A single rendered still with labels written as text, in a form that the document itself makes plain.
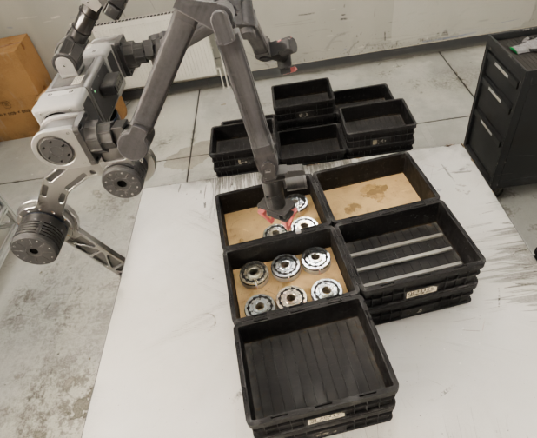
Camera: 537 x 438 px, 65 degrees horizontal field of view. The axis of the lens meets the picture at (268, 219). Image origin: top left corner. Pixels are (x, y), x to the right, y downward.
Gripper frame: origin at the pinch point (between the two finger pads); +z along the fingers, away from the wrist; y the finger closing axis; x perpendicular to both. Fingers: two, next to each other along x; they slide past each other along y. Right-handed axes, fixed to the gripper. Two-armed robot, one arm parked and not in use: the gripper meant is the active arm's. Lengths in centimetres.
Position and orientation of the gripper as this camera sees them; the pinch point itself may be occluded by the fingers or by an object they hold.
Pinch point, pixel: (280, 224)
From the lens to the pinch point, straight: 133.0
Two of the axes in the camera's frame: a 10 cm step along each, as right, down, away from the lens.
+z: 1.6, 6.8, 7.1
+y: -8.1, -3.2, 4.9
